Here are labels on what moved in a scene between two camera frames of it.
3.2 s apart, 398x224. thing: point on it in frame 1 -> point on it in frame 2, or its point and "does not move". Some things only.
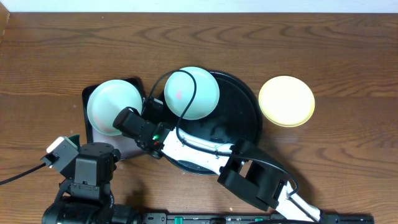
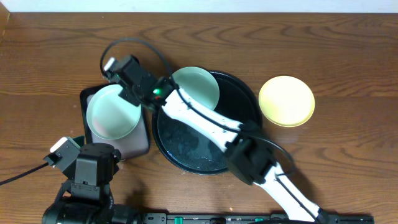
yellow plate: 286,101 does not move
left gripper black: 73,186 does not move
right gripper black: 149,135 -> 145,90
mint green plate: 107,99 does not move
